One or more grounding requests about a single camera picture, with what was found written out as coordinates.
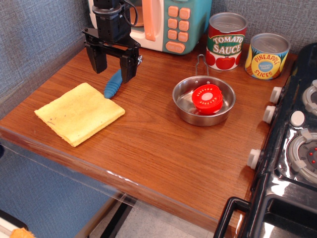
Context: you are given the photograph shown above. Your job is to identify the white stove knob upper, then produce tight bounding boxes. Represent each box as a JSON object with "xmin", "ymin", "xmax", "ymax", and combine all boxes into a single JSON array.
[{"xmin": 270, "ymin": 87, "xmax": 282, "ymax": 104}]

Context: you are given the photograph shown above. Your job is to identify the red plastic bell pepper half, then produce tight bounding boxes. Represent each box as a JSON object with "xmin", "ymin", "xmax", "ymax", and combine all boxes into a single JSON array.
[{"xmin": 192, "ymin": 84, "xmax": 223, "ymax": 115}]

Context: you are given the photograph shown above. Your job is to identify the tomato sauce can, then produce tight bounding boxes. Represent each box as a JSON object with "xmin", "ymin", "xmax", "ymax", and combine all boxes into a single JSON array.
[{"xmin": 206, "ymin": 12, "xmax": 248, "ymax": 71}]

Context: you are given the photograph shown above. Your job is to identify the white stove knob lower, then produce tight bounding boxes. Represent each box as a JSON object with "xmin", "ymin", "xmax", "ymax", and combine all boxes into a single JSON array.
[{"xmin": 247, "ymin": 149, "xmax": 261, "ymax": 170}]

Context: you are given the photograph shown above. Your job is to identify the black toy stove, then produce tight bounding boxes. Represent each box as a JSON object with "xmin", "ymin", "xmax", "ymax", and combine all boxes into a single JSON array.
[{"xmin": 214, "ymin": 43, "xmax": 317, "ymax": 238}]

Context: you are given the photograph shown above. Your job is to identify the orange object bottom left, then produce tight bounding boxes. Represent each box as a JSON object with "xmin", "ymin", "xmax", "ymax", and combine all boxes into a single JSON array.
[{"xmin": 9, "ymin": 228, "xmax": 35, "ymax": 238}]

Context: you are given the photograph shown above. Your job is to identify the small steel pot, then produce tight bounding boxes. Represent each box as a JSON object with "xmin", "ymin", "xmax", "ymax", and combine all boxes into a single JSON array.
[{"xmin": 172, "ymin": 54, "xmax": 236, "ymax": 127}]

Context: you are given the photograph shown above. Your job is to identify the yellow folded cloth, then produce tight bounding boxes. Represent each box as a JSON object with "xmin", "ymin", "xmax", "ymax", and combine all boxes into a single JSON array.
[{"xmin": 34, "ymin": 83, "xmax": 125, "ymax": 147}]

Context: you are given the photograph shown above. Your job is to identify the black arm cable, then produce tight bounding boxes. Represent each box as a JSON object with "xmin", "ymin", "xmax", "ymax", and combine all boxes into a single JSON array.
[{"xmin": 121, "ymin": 0, "xmax": 139, "ymax": 27}]

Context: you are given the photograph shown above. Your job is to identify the teal toy microwave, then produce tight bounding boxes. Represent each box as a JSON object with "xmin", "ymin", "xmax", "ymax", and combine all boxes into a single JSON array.
[{"xmin": 88, "ymin": 0, "xmax": 213, "ymax": 56}]

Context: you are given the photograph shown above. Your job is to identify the blue ribbed toy handle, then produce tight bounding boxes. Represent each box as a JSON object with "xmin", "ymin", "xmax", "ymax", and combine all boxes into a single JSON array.
[{"xmin": 104, "ymin": 69, "xmax": 122, "ymax": 99}]

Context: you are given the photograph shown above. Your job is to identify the white stove knob middle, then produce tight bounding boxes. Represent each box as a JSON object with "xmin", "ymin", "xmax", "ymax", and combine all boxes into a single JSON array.
[{"xmin": 263, "ymin": 106, "xmax": 276, "ymax": 124}]

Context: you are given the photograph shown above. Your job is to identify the pineapple slices can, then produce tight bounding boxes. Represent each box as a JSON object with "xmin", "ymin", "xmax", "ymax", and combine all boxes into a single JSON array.
[{"xmin": 245, "ymin": 33, "xmax": 291, "ymax": 80}]

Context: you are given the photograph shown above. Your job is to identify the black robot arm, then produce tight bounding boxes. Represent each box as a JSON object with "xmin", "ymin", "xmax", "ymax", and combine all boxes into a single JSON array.
[{"xmin": 83, "ymin": 0, "xmax": 141, "ymax": 83}]

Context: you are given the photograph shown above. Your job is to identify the white stove knob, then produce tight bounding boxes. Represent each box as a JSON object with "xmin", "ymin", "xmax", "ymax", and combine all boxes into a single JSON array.
[
  {"xmin": 270, "ymin": 87, "xmax": 282, "ymax": 104},
  {"xmin": 263, "ymin": 106, "xmax": 276, "ymax": 124},
  {"xmin": 247, "ymin": 149, "xmax": 261, "ymax": 170}
]

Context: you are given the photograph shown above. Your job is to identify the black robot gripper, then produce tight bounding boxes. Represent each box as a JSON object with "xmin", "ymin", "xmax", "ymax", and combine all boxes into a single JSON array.
[{"xmin": 83, "ymin": 13, "xmax": 140, "ymax": 83}]

